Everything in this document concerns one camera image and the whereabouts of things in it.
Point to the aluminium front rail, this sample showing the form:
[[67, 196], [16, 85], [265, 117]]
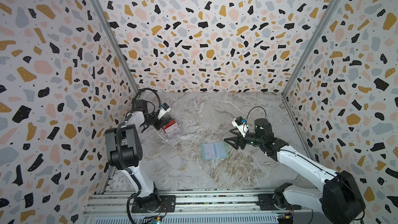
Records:
[[235, 201]]

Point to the red card in box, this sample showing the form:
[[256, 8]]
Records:
[[170, 124]]

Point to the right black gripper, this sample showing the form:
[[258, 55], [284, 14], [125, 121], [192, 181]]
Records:
[[240, 141]]

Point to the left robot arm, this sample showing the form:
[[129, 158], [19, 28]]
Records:
[[124, 152]]

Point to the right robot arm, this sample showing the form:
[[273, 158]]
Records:
[[335, 194]]

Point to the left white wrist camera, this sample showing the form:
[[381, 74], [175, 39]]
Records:
[[164, 109]]

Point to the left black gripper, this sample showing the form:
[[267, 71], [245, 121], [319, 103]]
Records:
[[161, 122]]

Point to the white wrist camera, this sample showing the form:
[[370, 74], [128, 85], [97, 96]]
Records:
[[164, 109], [241, 124]]

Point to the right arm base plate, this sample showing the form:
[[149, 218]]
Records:
[[268, 202]]

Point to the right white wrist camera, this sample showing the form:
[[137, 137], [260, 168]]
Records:
[[241, 124]]

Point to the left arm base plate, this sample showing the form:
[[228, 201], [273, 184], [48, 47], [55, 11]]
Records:
[[154, 204]]

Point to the clear acrylic card box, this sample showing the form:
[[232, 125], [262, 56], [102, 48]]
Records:
[[171, 132]]

